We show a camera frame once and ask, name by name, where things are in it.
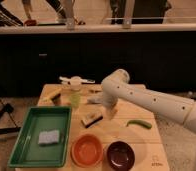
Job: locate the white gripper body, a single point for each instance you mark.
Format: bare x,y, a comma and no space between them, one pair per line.
110,109

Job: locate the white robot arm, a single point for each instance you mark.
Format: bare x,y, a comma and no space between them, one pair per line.
179,109

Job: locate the orange-red bowl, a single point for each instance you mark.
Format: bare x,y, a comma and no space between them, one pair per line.
87,151

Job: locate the dark purple bowl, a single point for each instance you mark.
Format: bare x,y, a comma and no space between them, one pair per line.
120,156

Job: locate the light blue cloth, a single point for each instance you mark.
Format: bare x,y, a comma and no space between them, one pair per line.
95,100

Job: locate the wooden cutting board table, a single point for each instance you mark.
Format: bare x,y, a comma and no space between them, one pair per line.
146,143

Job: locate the green translucent cup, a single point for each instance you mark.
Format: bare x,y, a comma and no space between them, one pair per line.
74,99

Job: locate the blue sponge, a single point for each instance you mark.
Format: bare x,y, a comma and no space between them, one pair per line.
49,137

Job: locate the green plastic tray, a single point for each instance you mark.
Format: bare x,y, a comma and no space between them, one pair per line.
27,153

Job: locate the person in dark clothes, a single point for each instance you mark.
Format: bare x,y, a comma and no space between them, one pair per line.
145,11

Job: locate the black chair base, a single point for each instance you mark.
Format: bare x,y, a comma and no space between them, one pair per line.
5,114

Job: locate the red object on counter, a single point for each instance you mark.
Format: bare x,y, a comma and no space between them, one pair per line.
30,23

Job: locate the white handled tool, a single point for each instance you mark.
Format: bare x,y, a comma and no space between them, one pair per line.
75,80

